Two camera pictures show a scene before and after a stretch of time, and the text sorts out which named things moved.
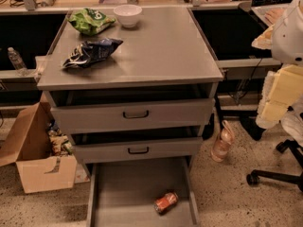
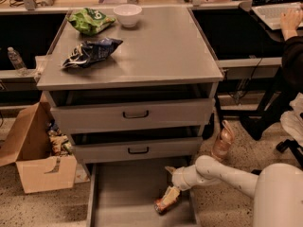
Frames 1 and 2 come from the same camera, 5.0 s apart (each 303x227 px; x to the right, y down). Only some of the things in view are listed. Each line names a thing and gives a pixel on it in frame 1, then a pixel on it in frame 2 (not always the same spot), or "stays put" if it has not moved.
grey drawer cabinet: x=132 y=85 stays put
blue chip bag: x=88 y=52 stays put
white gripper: x=289 y=43 -> x=179 y=179
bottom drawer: x=122 y=194 stays put
